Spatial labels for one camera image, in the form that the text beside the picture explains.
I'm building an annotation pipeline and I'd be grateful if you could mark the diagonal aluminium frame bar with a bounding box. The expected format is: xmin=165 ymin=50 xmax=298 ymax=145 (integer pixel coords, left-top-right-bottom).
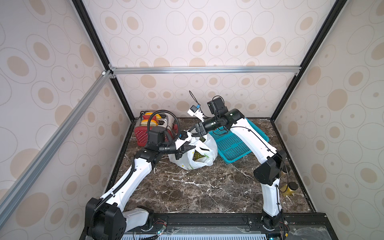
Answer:
xmin=1 ymin=70 xmax=113 ymax=228

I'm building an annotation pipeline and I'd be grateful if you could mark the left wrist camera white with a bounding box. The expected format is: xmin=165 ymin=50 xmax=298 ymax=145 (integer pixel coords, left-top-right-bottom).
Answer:
xmin=175 ymin=131 xmax=192 ymax=150

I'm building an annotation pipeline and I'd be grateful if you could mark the small yellow bottle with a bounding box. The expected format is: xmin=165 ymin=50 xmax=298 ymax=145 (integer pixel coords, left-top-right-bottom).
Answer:
xmin=280 ymin=182 xmax=299 ymax=196

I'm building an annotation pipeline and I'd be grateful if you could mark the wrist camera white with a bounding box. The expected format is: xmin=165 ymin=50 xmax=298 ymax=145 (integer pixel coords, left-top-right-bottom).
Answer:
xmin=175 ymin=131 xmax=192 ymax=150
xmin=187 ymin=105 xmax=204 ymax=119

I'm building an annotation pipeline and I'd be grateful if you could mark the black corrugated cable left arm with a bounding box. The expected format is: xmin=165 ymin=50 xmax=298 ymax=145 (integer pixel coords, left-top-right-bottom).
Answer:
xmin=146 ymin=109 xmax=181 ymax=142

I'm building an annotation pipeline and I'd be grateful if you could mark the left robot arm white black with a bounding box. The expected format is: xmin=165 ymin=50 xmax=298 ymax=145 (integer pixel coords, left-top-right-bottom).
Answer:
xmin=80 ymin=127 xmax=195 ymax=240

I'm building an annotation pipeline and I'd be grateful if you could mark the horizontal aluminium frame bar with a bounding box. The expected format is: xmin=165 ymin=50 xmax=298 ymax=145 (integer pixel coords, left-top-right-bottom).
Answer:
xmin=112 ymin=66 xmax=301 ymax=75

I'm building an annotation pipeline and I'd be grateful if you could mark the teal plastic basket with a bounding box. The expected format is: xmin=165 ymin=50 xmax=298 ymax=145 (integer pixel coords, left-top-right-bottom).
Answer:
xmin=209 ymin=129 xmax=252 ymax=164

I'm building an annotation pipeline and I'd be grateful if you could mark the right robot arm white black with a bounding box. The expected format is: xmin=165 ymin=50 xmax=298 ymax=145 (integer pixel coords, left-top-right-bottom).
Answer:
xmin=188 ymin=98 xmax=287 ymax=231

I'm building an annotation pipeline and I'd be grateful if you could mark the white plastic bag lemon print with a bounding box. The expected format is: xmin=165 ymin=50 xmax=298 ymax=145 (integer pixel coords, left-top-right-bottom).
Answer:
xmin=168 ymin=131 xmax=218 ymax=170

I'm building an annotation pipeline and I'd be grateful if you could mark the pineapple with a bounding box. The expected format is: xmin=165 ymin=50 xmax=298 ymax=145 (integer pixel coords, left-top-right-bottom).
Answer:
xmin=193 ymin=151 xmax=211 ymax=163

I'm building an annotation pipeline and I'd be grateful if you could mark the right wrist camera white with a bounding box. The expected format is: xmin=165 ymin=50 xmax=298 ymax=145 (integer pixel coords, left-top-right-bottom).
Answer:
xmin=187 ymin=105 xmax=204 ymax=119

